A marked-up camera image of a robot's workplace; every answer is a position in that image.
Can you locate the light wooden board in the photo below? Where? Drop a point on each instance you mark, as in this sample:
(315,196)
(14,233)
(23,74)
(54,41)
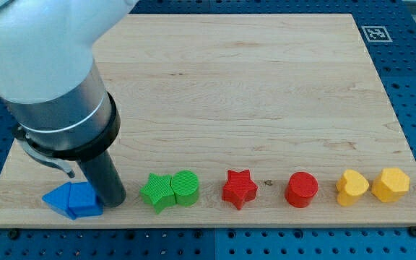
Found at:
(276,94)

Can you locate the yellow heart block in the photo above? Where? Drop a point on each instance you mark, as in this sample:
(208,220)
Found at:
(350,187)

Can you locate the black board corner screw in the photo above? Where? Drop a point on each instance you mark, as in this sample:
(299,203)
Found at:
(412,231)
(13,234)

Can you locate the red cylinder block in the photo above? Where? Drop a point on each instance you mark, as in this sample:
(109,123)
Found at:
(301,189)

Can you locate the blue triangle block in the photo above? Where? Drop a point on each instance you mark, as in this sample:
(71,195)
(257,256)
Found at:
(58,200)

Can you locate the blue cube block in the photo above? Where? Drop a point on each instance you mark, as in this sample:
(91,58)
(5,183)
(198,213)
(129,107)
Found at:
(83,201)

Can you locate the white fiducial marker tag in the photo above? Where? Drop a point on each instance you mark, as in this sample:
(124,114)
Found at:
(376,34)

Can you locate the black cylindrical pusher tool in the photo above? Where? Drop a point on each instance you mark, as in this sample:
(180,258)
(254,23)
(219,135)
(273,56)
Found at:
(102,175)

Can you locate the green cylinder block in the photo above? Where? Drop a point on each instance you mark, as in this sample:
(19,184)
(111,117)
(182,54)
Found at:
(185,185)

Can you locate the yellow hexagon block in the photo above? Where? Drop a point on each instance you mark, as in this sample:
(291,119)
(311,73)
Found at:
(390,185)

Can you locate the black board corner screw right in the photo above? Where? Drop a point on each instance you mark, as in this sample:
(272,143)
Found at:
(412,231)

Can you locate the black board corner screw left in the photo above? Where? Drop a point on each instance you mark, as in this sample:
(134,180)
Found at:
(13,234)

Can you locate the green star block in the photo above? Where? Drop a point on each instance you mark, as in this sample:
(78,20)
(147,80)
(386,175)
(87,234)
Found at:
(158,192)

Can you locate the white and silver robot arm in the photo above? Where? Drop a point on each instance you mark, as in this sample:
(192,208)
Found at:
(48,77)

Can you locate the red star block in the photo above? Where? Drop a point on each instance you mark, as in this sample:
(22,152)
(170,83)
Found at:
(239,188)

